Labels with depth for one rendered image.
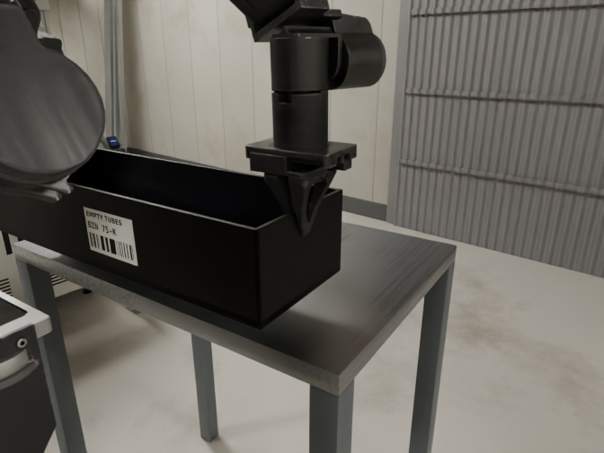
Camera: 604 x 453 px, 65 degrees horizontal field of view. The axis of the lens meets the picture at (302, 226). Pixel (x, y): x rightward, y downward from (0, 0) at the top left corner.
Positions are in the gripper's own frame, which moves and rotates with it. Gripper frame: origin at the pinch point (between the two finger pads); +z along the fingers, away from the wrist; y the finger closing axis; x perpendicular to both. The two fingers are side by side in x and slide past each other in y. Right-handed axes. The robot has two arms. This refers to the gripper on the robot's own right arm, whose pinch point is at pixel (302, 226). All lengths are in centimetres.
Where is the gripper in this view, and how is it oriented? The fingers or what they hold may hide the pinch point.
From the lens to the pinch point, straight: 52.3
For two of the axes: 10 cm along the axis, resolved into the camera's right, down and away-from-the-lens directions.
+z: 0.1, 9.3, 3.6
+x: -5.5, 3.0, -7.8
